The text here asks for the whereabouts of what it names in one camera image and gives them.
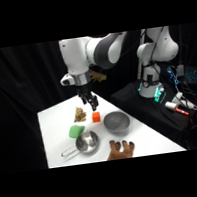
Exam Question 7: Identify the grey bowl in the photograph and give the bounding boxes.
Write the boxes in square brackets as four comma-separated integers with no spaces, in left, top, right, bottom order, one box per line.
[101,109,132,136]

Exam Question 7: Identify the green plastic block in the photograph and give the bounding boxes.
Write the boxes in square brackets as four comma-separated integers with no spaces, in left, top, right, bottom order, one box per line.
[67,123,87,140]

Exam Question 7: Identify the tan plush toy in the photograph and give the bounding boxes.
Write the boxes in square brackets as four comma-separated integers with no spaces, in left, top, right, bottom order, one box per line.
[71,105,88,124]

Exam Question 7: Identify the silver pot with green handle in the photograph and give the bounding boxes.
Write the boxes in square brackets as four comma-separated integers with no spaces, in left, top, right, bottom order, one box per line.
[58,129,102,160]

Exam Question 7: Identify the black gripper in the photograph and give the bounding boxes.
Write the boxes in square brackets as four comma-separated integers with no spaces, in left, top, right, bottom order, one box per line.
[76,82,100,114]

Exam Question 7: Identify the black curtain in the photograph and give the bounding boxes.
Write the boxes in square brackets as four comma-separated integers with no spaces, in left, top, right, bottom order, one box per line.
[0,22,197,176]

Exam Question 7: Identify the blue lit device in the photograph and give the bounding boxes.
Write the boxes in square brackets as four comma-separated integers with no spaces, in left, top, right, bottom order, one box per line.
[165,65,181,87]

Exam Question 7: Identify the orange cube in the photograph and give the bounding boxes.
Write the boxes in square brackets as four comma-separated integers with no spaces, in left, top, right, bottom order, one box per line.
[90,110,102,124]

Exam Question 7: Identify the laptop with lit keyboard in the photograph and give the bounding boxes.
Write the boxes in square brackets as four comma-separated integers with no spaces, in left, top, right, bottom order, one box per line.
[182,65,197,87]

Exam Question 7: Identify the white cylinder with red tip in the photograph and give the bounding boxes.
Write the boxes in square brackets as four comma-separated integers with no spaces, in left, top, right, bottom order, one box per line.
[163,98,191,120]

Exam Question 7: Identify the green lit control box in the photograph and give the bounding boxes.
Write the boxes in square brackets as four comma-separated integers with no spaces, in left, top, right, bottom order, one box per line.
[152,86,167,104]

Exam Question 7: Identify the brown plush deer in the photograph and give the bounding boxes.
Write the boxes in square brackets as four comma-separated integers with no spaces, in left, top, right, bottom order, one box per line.
[104,136,137,162]

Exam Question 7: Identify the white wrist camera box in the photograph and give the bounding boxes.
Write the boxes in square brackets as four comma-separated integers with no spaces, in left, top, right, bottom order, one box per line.
[59,72,77,88]

